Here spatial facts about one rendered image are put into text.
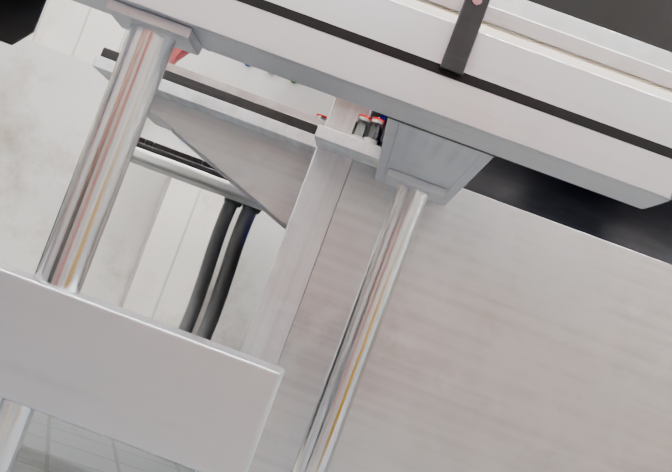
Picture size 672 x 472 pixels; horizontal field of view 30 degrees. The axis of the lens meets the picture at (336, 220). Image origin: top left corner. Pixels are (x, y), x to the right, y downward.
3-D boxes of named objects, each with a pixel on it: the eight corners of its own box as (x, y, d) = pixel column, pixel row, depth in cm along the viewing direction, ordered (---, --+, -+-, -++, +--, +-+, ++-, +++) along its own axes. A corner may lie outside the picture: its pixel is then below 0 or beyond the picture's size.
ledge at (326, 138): (396, 175, 205) (400, 164, 205) (399, 167, 192) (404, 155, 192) (316, 146, 206) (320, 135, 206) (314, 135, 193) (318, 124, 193)
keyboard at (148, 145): (270, 200, 300) (274, 190, 300) (269, 195, 286) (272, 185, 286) (114, 141, 300) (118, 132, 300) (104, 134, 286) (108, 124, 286)
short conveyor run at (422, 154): (365, 176, 206) (398, 87, 207) (454, 209, 205) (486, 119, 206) (374, 113, 138) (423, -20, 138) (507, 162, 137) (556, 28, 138)
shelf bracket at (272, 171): (292, 225, 218) (318, 156, 219) (291, 224, 215) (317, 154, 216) (110, 158, 219) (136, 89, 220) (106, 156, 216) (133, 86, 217)
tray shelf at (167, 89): (358, 199, 277) (361, 191, 277) (361, 164, 207) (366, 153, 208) (155, 124, 279) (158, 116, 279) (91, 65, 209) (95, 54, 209)
